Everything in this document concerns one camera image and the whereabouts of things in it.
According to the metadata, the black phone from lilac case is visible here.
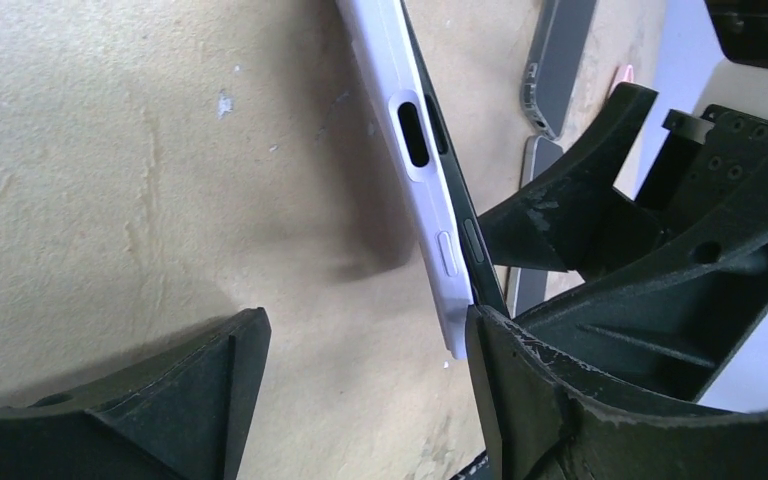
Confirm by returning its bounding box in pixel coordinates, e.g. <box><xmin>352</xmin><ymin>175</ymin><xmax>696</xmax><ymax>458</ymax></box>
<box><xmin>401</xmin><ymin>1</ymin><xmax>509</xmax><ymax>315</ymax></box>

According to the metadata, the pink phone case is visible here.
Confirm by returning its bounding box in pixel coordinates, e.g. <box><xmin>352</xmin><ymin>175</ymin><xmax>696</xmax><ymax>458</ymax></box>
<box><xmin>608</xmin><ymin>64</ymin><xmax>635</xmax><ymax>96</ymax></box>

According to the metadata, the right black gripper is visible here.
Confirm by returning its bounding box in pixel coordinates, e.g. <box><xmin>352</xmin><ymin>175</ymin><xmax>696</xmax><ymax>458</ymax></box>
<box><xmin>478</xmin><ymin>83</ymin><xmax>768</xmax><ymax>401</ymax></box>

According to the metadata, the black phone on table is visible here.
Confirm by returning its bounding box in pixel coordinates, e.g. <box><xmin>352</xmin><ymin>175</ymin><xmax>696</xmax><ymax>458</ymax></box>
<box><xmin>519</xmin><ymin>0</ymin><xmax>598</xmax><ymax>140</ymax></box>

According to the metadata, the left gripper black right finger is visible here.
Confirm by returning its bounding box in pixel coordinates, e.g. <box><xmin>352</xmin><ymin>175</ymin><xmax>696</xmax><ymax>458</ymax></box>
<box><xmin>466</xmin><ymin>306</ymin><xmax>768</xmax><ymax>479</ymax></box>

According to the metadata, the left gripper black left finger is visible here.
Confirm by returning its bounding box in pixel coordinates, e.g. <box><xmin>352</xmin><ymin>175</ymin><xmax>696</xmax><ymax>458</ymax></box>
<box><xmin>0</xmin><ymin>308</ymin><xmax>271</xmax><ymax>479</ymax></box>

